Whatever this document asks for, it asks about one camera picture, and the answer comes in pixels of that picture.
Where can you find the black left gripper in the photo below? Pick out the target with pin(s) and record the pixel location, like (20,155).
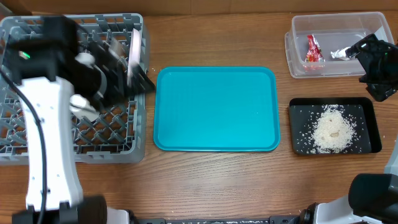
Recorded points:
(122,91)

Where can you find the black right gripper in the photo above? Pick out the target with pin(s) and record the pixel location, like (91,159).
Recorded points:
(374,58)

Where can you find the grey bowl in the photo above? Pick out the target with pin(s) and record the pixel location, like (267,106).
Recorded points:
(85,59)

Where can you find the white cup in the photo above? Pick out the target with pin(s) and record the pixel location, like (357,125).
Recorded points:
(81,108)

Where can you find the white napkin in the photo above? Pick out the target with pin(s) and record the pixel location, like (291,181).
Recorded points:
(340,54)

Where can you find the white dinner plate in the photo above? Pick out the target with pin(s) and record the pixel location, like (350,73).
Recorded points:
(134,58)

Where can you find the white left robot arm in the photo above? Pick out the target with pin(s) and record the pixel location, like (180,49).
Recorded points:
(45,72)

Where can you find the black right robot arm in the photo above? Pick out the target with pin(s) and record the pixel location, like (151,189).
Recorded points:
(372,198)

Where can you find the grey dishwasher rack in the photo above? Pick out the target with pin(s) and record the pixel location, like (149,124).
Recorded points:
(118,134)

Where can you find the clear plastic bin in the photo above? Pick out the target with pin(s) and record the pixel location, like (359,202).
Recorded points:
(333,32)

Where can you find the leftover rice pile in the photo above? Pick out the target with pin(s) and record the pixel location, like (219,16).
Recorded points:
(329,129)

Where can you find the black tray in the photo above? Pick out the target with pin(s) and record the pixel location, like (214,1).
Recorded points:
(369,114)

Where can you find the teal plastic tray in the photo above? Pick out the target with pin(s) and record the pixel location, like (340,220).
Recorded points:
(216,109)

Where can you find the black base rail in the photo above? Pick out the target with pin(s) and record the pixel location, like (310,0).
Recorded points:
(289,219)

